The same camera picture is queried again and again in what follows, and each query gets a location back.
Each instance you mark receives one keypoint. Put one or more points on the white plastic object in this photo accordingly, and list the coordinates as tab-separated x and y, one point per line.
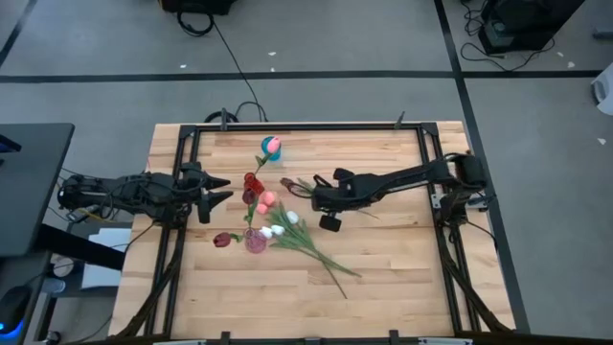
604	91

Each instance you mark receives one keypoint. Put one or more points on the black equipment cabinet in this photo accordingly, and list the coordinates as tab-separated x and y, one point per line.
522	24

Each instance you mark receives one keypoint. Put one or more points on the black desk crossbar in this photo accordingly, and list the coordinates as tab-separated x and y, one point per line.
81	246

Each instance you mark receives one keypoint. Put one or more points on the bunch of artificial tulips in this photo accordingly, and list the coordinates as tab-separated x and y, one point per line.
261	208

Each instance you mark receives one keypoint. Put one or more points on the dark grey desk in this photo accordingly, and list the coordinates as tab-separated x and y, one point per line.
33	191

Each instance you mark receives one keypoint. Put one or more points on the dark blue desk device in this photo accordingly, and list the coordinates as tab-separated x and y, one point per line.
8	144

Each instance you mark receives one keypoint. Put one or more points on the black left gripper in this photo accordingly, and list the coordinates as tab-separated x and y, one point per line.
191	187

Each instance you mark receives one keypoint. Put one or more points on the black floor box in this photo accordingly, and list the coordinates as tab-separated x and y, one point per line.
196	5

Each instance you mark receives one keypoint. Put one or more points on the white artificial tulip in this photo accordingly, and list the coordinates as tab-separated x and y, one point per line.
292	217
265	233

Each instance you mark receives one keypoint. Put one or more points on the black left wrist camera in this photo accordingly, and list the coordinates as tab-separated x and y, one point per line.
204	212

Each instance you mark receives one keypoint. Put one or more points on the pink tulip with green leaves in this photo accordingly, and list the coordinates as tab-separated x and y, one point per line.
278	229

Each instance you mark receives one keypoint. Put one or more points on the pink glass vase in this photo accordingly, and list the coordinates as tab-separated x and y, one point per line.
256	244

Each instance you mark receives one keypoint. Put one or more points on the pink artificial tulip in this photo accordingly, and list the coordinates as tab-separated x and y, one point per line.
273	144
268	197

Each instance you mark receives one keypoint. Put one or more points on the dark red artificial tulip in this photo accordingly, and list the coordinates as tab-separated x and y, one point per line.
286	183
248	195
221	239

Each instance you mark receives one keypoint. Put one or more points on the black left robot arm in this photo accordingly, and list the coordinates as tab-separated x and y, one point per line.
139	194

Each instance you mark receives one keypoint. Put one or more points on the red glass vase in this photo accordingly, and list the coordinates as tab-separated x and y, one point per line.
254	185

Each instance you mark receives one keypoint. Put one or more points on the black computer mouse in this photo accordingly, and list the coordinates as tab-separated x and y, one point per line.
13	306

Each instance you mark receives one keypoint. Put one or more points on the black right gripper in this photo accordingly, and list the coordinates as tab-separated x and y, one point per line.
340	194

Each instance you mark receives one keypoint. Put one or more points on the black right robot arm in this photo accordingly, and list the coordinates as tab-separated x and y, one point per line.
407	178

